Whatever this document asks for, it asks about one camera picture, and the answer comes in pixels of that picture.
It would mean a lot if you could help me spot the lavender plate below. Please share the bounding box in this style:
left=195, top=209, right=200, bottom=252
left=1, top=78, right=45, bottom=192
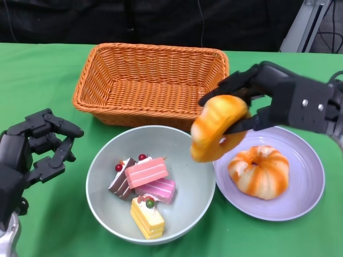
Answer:
left=213, top=125, right=326, bottom=222

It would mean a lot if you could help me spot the yellow cake slice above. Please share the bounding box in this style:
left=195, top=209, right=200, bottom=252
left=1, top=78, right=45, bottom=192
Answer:
left=130, top=196, right=165, bottom=240

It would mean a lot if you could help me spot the orange wicker basket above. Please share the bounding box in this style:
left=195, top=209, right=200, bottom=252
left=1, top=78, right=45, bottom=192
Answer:
left=72, top=42, right=230, bottom=132

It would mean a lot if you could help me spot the pale green bowl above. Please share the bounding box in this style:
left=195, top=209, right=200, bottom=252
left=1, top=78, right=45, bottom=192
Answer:
left=85, top=125, right=217, bottom=245

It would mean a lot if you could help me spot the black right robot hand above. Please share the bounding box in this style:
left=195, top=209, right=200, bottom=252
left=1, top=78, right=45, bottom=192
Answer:
left=198, top=61, right=335, bottom=134

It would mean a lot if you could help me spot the light pink cake slice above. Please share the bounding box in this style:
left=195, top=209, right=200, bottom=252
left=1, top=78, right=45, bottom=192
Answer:
left=124, top=154, right=169, bottom=190

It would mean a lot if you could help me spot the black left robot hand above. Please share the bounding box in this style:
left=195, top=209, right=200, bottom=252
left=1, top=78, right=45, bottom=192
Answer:
left=0, top=108, right=85, bottom=231

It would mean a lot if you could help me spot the black backdrop cloth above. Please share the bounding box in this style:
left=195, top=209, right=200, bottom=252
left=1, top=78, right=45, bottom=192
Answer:
left=0, top=0, right=306, bottom=54

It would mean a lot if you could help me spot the magenta layered cake slice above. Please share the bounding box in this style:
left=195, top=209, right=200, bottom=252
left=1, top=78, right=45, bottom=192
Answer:
left=135, top=178, right=177, bottom=206

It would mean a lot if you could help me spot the brown chocolate cake slice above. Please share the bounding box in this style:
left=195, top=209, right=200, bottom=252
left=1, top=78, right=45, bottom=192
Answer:
left=108, top=157, right=138, bottom=200

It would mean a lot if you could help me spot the black floor cable loop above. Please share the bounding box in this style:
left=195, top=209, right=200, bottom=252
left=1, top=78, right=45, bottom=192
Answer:
left=317, top=0, right=343, bottom=55

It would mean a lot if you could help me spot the grey metal stand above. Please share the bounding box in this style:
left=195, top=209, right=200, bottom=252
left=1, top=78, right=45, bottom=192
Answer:
left=278, top=0, right=334, bottom=54

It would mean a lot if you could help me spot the orange striped bread roll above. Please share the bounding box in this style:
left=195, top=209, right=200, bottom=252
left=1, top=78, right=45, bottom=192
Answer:
left=227, top=146, right=290, bottom=201
left=190, top=95, right=252, bottom=163

